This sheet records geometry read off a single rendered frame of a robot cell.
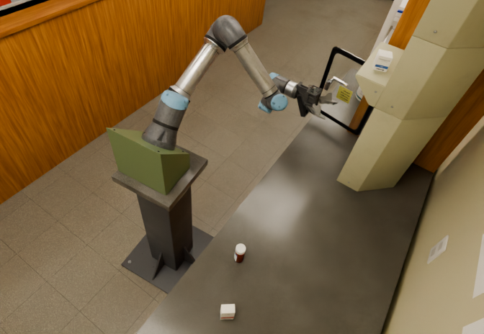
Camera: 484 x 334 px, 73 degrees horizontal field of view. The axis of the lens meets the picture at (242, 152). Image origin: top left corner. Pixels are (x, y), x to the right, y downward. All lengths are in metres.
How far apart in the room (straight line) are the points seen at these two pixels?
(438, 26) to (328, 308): 1.01
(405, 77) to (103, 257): 2.07
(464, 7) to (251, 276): 1.11
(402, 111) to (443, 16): 0.35
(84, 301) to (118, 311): 0.22
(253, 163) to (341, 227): 1.48
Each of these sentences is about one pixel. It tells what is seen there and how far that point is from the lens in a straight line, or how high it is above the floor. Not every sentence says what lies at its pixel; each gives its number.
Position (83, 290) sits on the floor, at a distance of 2.43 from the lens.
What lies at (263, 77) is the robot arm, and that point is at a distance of 1.49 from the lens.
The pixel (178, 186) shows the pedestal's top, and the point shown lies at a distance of 1.54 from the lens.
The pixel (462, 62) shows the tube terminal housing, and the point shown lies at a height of 1.66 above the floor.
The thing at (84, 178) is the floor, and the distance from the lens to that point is 2.89.
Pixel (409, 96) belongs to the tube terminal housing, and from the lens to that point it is 1.32.
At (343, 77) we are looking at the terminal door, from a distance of 1.76.
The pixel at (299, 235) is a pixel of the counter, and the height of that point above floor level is 0.94.
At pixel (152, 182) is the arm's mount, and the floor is 0.99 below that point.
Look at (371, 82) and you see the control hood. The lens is 1.33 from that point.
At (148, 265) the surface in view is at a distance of 2.38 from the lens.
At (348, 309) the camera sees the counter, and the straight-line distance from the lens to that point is 1.41.
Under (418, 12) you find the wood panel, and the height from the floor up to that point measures 1.65.
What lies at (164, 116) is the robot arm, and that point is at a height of 1.24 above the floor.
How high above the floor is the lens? 2.19
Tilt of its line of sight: 48 degrees down
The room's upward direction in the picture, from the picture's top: 8 degrees clockwise
